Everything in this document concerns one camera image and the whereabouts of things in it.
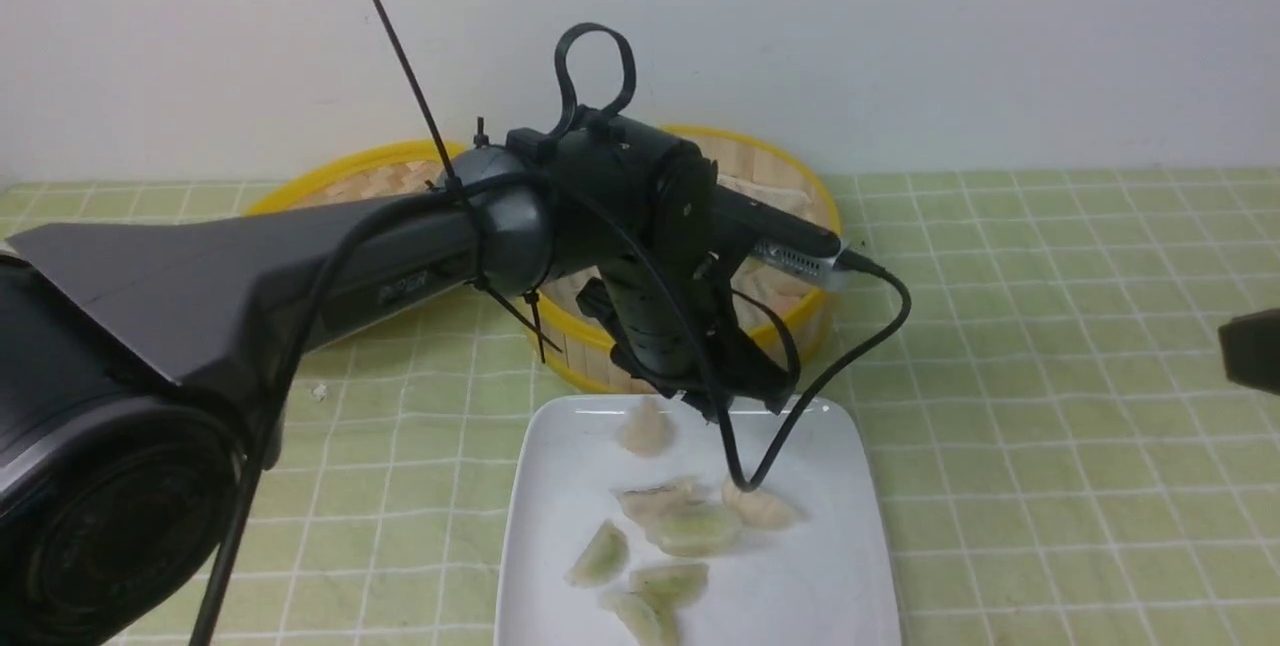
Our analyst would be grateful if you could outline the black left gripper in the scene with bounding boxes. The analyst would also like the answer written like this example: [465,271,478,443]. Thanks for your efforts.
[576,244,799,423]

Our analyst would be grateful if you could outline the pale pink dumpling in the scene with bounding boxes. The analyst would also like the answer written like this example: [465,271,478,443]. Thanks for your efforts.
[614,395,675,458]

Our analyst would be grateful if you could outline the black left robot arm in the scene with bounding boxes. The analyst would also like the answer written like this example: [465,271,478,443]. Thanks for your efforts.
[3,113,797,645]

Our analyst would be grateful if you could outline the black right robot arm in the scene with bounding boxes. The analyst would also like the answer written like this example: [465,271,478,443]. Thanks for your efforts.
[801,313,1277,403]

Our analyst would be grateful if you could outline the cream pleated dumpling on plate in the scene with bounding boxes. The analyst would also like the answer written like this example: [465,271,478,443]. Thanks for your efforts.
[721,478,803,531]

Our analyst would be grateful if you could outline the pale dumpling on plate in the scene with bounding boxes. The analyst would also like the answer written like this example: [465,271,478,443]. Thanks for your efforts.
[612,476,701,526]

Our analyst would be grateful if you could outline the large green dumpling on plate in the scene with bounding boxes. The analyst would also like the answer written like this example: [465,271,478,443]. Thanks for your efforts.
[644,503,742,558]

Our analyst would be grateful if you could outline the green dumpling lower on plate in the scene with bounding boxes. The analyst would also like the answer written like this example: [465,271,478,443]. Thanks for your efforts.
[628,562,710,610]

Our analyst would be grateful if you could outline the white square plate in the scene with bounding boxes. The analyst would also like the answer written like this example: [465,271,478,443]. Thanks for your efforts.
[493,395,902,645]

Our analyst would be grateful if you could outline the green dumpling left on plate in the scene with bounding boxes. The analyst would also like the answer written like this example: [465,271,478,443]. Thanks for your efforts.
[564,519,630,588]

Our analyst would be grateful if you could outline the green dumpling at plate edge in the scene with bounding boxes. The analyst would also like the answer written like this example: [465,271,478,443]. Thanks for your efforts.
[599,591,681,645]

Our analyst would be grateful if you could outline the yellow rimmed bamboo steamer basket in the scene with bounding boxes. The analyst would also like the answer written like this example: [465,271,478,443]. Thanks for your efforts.
[520,124,844,397]

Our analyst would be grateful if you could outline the white steamer liner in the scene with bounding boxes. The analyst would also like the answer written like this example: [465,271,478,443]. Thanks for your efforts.
[717,175,814,221]

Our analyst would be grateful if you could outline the green checkered tablecloth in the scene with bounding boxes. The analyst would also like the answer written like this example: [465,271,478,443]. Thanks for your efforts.
[0,169,1280,646]

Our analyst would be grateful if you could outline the yellow rimmed bamboo steamer lid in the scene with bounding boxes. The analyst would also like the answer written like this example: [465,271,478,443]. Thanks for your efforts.
[244,139,443,216]

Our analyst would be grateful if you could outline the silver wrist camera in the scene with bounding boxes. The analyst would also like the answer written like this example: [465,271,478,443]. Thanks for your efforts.
[712,185,865,290]

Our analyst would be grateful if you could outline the black cable tie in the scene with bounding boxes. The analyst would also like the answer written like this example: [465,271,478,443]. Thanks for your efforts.
[371,0,457,191]

